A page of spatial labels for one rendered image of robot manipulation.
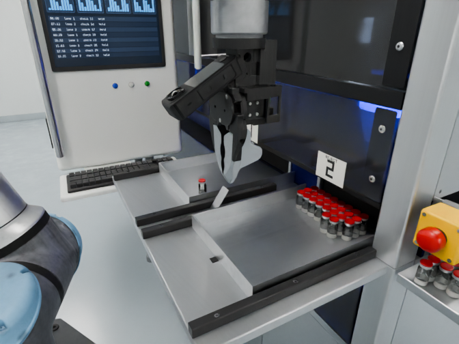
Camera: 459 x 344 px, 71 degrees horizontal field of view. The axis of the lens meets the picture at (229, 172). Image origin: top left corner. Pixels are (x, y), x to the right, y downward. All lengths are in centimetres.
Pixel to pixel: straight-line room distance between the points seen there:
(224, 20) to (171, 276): 45
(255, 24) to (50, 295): 45
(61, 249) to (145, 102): 88
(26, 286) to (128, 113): 96
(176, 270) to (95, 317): 124
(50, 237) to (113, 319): 129
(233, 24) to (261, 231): 47
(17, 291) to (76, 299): 152
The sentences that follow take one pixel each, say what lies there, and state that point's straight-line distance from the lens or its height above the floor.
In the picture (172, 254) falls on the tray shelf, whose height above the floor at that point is 88.
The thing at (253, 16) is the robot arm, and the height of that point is 132.
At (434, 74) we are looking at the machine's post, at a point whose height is 124.
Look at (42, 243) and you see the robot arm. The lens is 57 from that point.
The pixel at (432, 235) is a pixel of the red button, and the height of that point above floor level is 101.
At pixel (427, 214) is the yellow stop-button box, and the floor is 103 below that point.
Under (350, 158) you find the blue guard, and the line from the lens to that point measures 71.
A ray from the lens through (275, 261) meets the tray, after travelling 68.
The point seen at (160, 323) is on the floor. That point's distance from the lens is 176.
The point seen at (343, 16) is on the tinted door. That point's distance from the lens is 73.
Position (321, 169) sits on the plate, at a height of 101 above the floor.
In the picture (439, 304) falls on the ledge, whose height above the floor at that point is 88.
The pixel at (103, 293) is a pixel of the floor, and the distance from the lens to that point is 198.
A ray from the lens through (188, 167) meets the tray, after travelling 109.
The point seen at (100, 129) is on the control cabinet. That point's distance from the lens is 135.
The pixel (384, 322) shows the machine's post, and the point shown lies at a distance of 83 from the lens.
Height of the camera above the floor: 131
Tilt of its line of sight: 24 degrees down
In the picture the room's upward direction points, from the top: straight up
